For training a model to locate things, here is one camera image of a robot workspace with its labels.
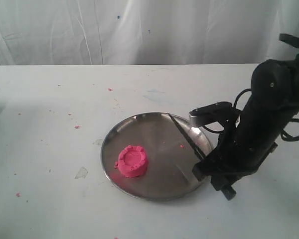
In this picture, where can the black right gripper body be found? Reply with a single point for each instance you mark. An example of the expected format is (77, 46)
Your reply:
(240, 151)

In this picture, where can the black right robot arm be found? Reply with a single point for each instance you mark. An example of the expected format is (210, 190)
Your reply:
(274, 95)

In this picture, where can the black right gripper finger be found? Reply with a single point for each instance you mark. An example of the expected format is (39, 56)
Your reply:
(221, 183)
(207, 166)

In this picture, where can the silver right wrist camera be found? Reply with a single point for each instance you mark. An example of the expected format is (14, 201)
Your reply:
(220, 112)

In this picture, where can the black knife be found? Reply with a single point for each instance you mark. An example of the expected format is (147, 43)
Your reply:
(198, 152)

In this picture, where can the round steel plate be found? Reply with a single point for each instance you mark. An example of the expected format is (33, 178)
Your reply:
(171, 158)

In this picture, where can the white backdrop curtain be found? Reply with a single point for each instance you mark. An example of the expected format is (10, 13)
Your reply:
(124, 32)

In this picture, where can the pink dough lump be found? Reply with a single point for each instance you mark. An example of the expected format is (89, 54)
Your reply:
(132, 161)

